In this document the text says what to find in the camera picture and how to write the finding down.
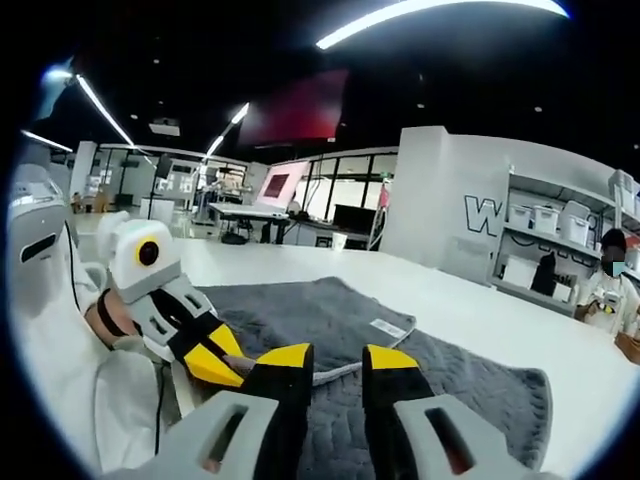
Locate white laptop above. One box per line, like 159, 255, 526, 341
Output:
208, 158, 310, 222

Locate person's white shirt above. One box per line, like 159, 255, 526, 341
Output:
14, 219, 201, 474

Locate white carton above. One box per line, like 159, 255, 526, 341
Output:
504, 254, 539, 289

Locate grey wall cabinet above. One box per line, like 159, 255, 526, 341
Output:
452, 234, 494, 286

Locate white lidded storage box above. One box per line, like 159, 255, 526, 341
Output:
532, 204, 560, 236
559, 199, 592, 247
508, 203, 535, 232

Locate grey quilted towel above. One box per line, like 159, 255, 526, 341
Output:
197, 276, 554, 480

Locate black hand strap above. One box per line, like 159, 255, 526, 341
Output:
96, 288, 144, 349

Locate brown wooden tray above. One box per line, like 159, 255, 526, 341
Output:
613, 329, 640, 366

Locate brown cardboard boxes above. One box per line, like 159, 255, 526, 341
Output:
72, 191, 120, 215

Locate black speaker on stand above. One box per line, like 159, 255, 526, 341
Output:
148, 152, 175, 224

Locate grey metal shelf rack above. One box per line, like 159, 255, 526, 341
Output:
492, 164, 640, 314

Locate pink banner stand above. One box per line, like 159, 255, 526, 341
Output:
377, 180, 396, 241

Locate black counter desk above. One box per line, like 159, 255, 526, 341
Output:
294, 219, 384, 252

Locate black bag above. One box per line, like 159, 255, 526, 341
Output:
529, 252, 559, 296

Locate white ceiling light strip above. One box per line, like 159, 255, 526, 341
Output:
315, 0, 571, 50
74, 73, 136, 149
20, 129, 74, 153
202, 102, 250, 161

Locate tall translucent storage box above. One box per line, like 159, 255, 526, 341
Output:
609, 169, 639, 201

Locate ceiling air conditioner cassette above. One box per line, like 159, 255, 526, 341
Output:
149, 117, 181, 137

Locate black cable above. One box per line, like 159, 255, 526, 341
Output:
62, 219, 166, 451

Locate white chest-worn device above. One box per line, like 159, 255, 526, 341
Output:
7, 162, 71, 321

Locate black monitor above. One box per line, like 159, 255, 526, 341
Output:
332, 203, 377, 232

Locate person's left hand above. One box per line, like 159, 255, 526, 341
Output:
83, 292, 146, 354

